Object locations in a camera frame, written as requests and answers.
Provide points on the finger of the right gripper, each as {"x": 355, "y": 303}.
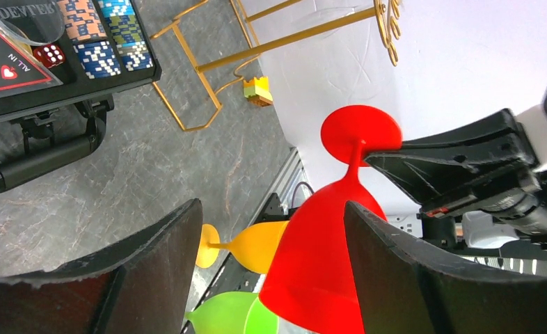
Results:
{"x": 499, "y": 133}
{"x": 457, "y": 179}

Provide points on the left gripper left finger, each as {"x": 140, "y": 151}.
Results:
{"x": 139, "y": 284}

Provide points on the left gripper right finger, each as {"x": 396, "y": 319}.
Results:
{"x": 406, "y": 285}

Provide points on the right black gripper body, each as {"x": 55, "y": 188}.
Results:
{"x": 516, "y": 198}

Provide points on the red plastic wine glass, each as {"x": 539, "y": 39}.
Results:
{"x": 310, "y": 282}

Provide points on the green plastic wine glass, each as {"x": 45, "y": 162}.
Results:
{"x": 233, "y": 312}

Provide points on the yellow wine glass right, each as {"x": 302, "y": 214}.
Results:
{"x": 254, "y": 247}

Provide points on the gold wine glass rack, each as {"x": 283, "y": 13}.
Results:
{"x": 386, "y": 13}

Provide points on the orange green toy brick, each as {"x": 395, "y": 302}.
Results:
{"x": 257, "y": 92}

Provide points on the red die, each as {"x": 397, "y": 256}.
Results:
{"x": 49, "y": 55}

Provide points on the red triangle all-in marker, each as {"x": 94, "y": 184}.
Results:
{"x": 20, "y": 70}

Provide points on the white slotted cable duct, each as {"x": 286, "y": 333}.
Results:
{"x": 477, "y": 238}

